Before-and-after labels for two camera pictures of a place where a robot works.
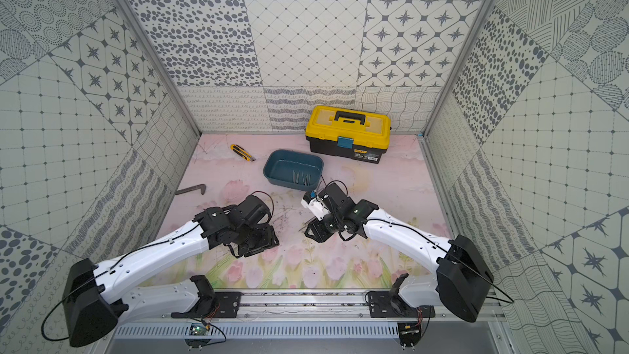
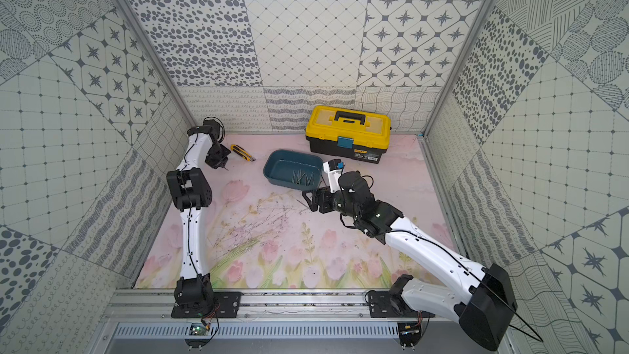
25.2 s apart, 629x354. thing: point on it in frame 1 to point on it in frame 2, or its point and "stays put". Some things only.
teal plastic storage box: x=296 y=170 stays put
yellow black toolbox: x=347 y=133 stays put
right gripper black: x=319 y=235 to x=324 y=192
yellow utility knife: x=242 y=152 stays put
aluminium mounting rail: x=322 y=306 stays put
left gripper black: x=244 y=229 to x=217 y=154
